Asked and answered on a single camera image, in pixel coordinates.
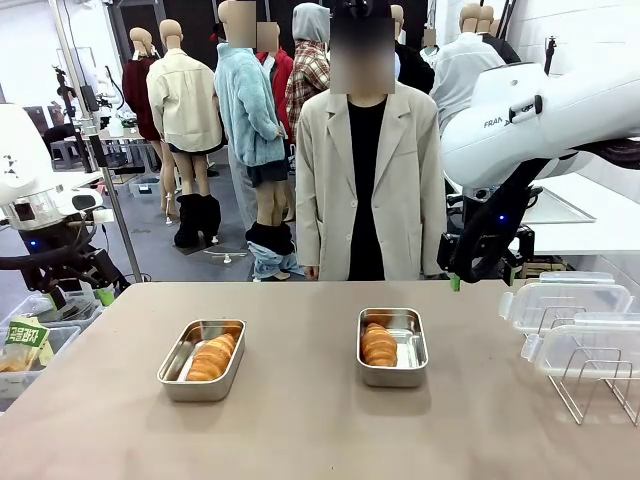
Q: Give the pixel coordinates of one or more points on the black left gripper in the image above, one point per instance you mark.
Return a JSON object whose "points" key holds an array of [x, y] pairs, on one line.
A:
{"points": [[60, 235]]}

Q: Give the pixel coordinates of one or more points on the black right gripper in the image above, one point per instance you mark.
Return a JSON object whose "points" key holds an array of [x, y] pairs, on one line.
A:
{"points": [[505, 220]]}

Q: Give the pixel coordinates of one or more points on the clear plastic snap lid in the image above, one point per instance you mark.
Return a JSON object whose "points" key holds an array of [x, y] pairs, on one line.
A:
{"points": [[565, 305], [590, 350]]}

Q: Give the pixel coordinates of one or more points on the golden croissant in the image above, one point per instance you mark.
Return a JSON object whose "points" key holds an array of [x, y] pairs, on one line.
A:
{"points": [[378, 345], [210, 360]]}

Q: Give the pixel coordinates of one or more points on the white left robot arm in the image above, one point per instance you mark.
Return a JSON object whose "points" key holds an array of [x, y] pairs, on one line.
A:
{"points": [[20, 150]]}

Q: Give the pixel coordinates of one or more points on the person's right forearm beige sleeve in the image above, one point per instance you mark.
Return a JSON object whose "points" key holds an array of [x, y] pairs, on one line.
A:
{"points": [[306, 230]]}

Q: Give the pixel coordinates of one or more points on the person's right hand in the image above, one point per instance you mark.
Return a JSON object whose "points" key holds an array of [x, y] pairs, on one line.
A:
{"points": [[311, 272]]}

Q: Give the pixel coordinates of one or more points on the clear plastic bin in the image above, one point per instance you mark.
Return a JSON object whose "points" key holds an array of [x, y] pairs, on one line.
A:
{"points": [[60, 340], [80, 310]]}

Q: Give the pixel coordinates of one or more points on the green snack bag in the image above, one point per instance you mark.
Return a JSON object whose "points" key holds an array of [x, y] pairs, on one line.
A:
{"points": [[25, 335]]}

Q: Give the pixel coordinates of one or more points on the silver stand pole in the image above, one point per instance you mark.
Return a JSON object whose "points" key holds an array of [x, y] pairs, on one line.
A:
{"points": [[120, 225]]}

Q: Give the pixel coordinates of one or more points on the flat metal tray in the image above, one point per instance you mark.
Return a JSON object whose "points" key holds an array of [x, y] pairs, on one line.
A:
{"points": [[560, 210]]}

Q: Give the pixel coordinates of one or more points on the white side table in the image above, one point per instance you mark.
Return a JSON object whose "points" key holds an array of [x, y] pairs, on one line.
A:
{"points": [[575, 235]]}

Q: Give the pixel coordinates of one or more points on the rectangular steel container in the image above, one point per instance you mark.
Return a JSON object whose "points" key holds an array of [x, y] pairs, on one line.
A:
{"points": [[412, 350], [175, 360]]}

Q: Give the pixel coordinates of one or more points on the black fur boot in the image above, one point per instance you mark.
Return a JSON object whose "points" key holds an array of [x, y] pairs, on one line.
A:
{"points": [[210, 220], [187, 225]]}

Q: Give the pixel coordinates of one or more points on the grey plastic stool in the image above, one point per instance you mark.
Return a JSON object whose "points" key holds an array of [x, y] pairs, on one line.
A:
{"points": [[65, 152]]}

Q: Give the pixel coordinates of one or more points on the mannequin floor base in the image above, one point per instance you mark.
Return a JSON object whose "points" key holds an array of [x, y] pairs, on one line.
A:
{"points": [[225, 256]]}

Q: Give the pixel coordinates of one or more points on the person in beige coat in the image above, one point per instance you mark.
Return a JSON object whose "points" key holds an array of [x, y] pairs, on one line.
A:
{"points": [[325, 175]]}

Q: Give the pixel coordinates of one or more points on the crumpled blue jeans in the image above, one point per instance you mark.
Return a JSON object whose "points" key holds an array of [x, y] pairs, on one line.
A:
{"points": [[272, 260]]}

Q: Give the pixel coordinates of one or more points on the mannequin in white shirt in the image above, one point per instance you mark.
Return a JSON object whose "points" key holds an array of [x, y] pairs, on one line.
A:
{"points": [[460, 70]]}

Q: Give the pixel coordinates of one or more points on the mannequin in dark red sweater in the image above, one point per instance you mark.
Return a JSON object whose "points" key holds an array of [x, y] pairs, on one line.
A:
{"points": [[140, 95]]}

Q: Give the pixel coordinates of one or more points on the mannequin in black jacket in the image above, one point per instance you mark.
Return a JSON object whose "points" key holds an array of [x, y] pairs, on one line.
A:
{"points": [[412, 65]]}

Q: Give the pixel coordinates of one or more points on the mannequin in cream jacket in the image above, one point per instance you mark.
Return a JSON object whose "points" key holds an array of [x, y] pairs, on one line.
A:
{"points": [[180, 100]]}

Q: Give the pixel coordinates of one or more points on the black tripod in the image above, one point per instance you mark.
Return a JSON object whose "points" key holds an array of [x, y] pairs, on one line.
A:
{"points": [[551, 55]]}

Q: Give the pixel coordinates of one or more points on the mannequin in dark top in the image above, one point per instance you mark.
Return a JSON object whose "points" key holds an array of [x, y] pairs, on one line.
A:
{"points": [[500, 45]]}

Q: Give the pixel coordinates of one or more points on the mannequin in light blue fleece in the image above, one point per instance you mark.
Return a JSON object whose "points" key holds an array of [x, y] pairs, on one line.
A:
{"points": [[245, 110]]}

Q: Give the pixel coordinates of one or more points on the mannequin in plaid shirt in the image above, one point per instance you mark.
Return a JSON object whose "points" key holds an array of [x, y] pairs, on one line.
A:
{"points": [[305, 85]]}

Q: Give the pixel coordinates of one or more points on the mannequin in red jacket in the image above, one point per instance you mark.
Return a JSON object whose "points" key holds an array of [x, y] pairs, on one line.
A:
{"points": [[280, 80]]}

